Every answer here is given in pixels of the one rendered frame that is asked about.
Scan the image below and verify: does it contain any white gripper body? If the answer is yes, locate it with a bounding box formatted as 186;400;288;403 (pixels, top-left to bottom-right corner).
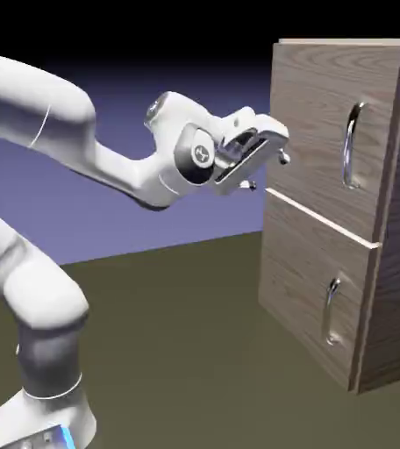
214;114;290;196

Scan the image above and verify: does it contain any large wooden cabinet door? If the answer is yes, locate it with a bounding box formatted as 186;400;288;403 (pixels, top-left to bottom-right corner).
265;41;400;246

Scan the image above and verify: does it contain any small wooden cabinet door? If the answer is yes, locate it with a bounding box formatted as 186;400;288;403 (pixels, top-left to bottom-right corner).
257;188;383;393

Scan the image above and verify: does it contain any long curved metal handle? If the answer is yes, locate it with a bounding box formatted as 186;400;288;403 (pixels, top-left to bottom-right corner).
340;101;367;191

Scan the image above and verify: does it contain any short curved metal handle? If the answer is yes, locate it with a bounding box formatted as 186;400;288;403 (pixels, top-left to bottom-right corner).
321;277;344;347

